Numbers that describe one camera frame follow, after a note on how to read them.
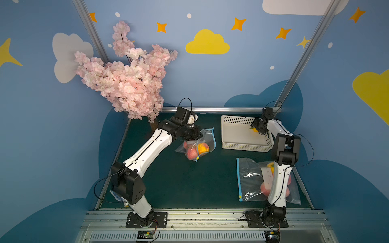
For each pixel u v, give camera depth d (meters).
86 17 0.72
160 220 0.74
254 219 0.75
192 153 0.80
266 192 0.79
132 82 0.61
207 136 0.85
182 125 0.64
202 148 0.82
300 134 0.77
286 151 0.63
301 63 0.91
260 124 0.93
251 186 0.84
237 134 1.27
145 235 0.72
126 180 0.42
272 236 0.73
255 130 1.04
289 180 0.64
